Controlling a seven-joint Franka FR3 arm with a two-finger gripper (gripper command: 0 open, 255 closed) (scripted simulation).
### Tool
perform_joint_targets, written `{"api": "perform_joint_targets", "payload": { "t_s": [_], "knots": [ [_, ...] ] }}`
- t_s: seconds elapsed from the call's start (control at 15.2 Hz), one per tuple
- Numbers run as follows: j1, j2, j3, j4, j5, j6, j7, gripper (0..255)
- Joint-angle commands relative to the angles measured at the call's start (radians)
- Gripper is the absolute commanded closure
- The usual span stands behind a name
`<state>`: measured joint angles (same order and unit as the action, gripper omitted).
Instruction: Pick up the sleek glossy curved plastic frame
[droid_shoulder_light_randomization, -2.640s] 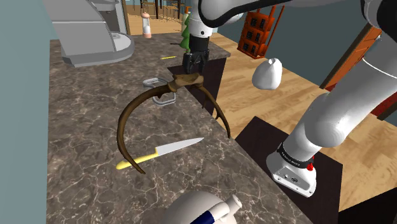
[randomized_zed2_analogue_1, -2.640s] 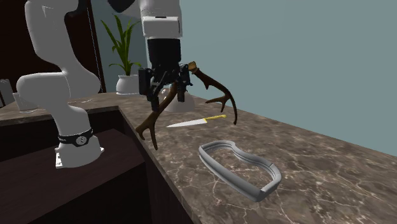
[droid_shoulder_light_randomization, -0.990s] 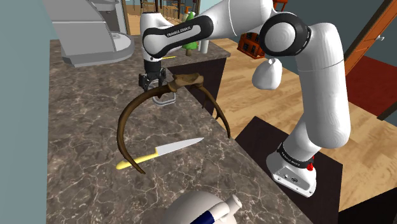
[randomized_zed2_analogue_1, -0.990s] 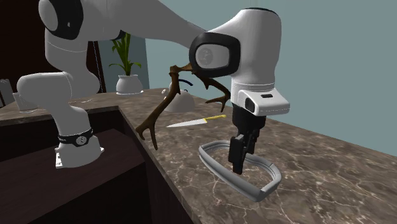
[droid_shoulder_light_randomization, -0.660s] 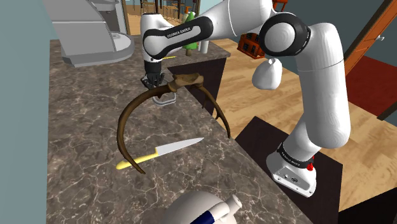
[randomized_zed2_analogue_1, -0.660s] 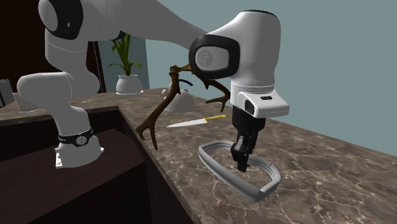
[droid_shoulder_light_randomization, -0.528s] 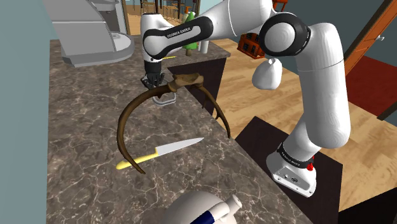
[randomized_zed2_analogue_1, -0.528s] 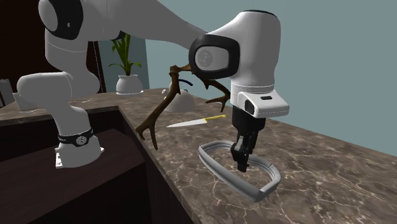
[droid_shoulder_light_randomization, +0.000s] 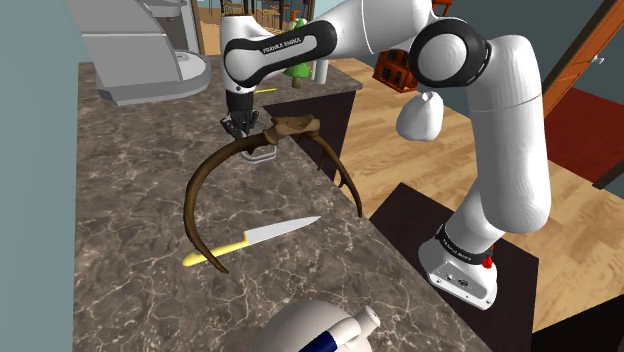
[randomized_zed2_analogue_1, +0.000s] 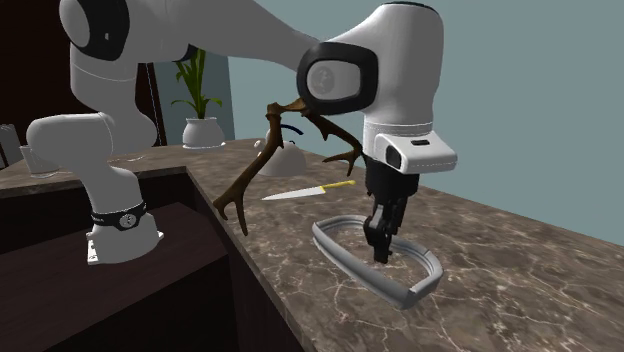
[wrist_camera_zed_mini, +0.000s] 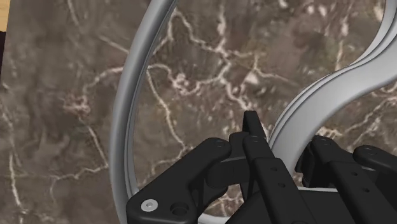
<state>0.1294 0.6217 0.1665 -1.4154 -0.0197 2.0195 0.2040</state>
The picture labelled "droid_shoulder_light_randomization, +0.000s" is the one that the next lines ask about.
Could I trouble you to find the dark robot stand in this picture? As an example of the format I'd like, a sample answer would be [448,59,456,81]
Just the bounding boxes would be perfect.
[368,182,540,352]

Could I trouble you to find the orange wooden door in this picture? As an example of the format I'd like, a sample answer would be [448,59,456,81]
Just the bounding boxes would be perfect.
[540,0,624,119]

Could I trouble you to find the white sack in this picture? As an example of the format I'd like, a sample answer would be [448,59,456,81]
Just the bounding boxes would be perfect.
[395,89,445,143]

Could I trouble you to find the orange crate shelf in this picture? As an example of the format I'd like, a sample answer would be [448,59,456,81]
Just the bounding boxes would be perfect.
[372,47,420,94]

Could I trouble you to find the brown antlers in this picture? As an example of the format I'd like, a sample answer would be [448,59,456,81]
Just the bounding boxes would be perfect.
[182,113,364,275]

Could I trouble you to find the red rug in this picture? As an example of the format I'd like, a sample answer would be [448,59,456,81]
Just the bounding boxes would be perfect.
[543,86,624,185]

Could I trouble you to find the grey coffee machine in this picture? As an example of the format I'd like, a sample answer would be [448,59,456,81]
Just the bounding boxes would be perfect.
[65,0,213,107]

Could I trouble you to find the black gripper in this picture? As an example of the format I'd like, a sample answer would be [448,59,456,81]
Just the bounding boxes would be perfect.
[220,90,261,139]

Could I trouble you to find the white appliance with blue band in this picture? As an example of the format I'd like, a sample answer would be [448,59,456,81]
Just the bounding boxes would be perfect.
[250,299,382,352]

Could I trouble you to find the grey flat ring tool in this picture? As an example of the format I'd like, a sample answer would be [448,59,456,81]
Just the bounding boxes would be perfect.
[239,145,278,163]

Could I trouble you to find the yellow handled knife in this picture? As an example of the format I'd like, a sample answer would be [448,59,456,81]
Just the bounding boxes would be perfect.
[181,215,322,268]

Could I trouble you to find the white cup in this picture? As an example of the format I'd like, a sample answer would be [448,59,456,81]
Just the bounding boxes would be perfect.
[313,58,331,85]

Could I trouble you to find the green tree figure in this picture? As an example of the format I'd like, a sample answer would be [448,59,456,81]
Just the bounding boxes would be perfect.
[283,17,313,90]

